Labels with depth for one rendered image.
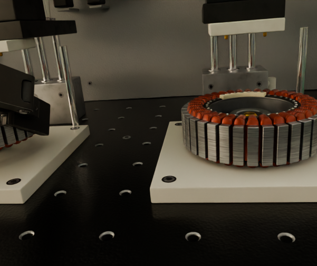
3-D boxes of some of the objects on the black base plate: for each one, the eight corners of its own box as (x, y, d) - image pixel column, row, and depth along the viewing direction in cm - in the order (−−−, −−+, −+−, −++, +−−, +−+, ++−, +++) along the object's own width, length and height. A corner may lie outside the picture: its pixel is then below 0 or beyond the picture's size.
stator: (352, 168, 22) (358, 114, 20) (185, 176, 22) (182, 125, 21) (294, 120, 32) (296, 83, 31) (182, 126, 33) (180, 91, 32)
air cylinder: (73, 124, 42) (66, 81, 40) (19, 126, 43) (10, 85, 41) (86, 113, 47) (80, 75, 45) (37, 115, 48) (29, 78, 46)
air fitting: (276, 103, 39) (277, 77, 38) (266, 103, 39) (266, 78, 38) (274, 101, 40) (275, 76, 39) (264, 101, 40) (265, 77, 39)
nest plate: (393, 202, 20) (396, 184, 19) (151, 203, 22) (149, 187, 21) (313, 126, 34) (313, 114, 33) (170, 131, 36) (169, 121, 35)
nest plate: (23, 204, 23) (20, 188, 23) (-156, 205, 25) (-162, 191, 25) (90, 134, 37) (88, 124, 37) (-29, 139, 39) (-31, 129, 39)
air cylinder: (267, 116, 38) (268, 69, 37) (203, 119, 39) (202, 73, 38) (259, 105, 43) (260, 63, 41) (203, 107, 44) (201, 67, 42)
